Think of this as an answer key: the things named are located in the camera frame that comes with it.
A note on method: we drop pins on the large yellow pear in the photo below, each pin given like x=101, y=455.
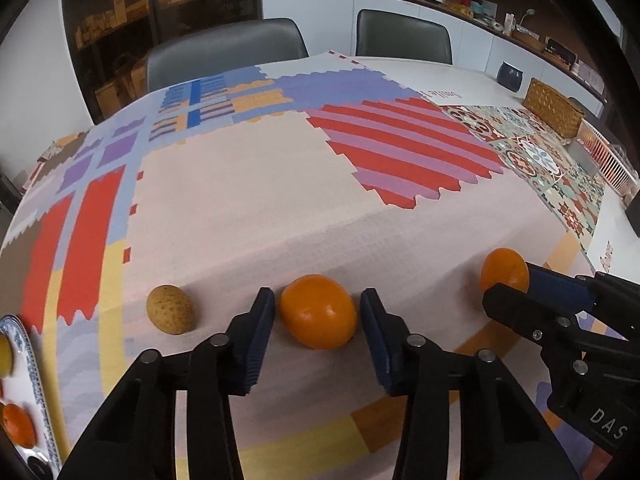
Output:
x=4, y=355

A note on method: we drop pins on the white sideboard cabinet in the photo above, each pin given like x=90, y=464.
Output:
x=320, y=10

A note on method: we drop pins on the wicker basket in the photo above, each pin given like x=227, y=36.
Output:
x=552, y=107

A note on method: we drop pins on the grey narrow chair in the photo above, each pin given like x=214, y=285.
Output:
x=400, y=35

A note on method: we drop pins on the round orange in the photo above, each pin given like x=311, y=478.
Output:
x=504, y=267

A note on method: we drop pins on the white slatted plastic basket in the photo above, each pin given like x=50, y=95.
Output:
x=610, y=160

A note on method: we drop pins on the tile-patterned cloth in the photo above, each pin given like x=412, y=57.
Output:
x=540, y=160

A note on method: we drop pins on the small mandarin orange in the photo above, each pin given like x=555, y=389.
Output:
x=17, y=425

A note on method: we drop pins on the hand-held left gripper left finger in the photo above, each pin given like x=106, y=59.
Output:
x=257, y=340

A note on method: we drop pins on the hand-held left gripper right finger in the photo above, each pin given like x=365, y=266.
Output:
x=377, y=345

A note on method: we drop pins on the grey wide chair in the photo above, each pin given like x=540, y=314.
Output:
x=225, y=50

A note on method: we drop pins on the blue and white plate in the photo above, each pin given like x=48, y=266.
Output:
x=25, y=360

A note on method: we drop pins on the smooth oval orange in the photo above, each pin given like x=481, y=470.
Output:
x=318, y=311

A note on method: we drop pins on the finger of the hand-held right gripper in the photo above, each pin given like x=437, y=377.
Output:
x=515, y=310
x=555, y=285

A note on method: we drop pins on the dark glass cabinet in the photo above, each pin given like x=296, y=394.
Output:
x=110, y=35

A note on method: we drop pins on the small tan speckled fruit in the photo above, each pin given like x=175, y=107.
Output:
x=170, y=308

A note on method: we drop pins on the patchwork colourful tablecloth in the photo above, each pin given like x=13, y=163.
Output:
x=250, y=210

